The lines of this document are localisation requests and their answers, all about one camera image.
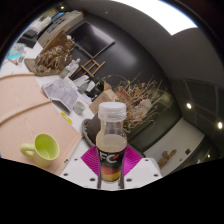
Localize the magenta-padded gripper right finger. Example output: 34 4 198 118
122 146 163 189

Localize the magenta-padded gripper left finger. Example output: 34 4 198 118
59 145 102 189

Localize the clear drink bottle white cap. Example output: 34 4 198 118
95 101 128 184

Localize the grey plant saucer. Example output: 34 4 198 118
81 118 98 148

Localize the brown wooden figure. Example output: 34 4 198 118
157 149 178 169

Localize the light green mug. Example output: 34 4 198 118
19 133 61 169

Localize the small yellow note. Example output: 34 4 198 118
59 111 74 125

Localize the small white cup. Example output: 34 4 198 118
73 100 87 116

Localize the dried plant in grey pot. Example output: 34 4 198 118
81 74 174 148

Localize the tan wooden drawing board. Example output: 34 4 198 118
0 99 83 176
0 73 53 123

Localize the brown cardboard box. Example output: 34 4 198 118
88 82 121 116

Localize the open grey newspaper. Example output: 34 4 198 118
41 78 79 113

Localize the white plastic chair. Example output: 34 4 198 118
73 74 91 88

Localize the white spray bottle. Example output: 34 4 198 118
59 63 75 79

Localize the wooden easel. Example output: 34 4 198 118
79 58 107 78

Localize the small white figurine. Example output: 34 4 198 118
68 58 82 76

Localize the brown wooden root sculpture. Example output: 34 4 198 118
24 31 76 77

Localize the colourful picture book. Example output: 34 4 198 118
6 42 28 68

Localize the black flat box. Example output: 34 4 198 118
16 28 39 49

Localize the white cabinet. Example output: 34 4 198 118
36 9 84 48

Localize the long ceiling light panel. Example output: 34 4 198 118
113 0 198 36

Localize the dark wall screen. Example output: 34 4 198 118
68 21 116 60

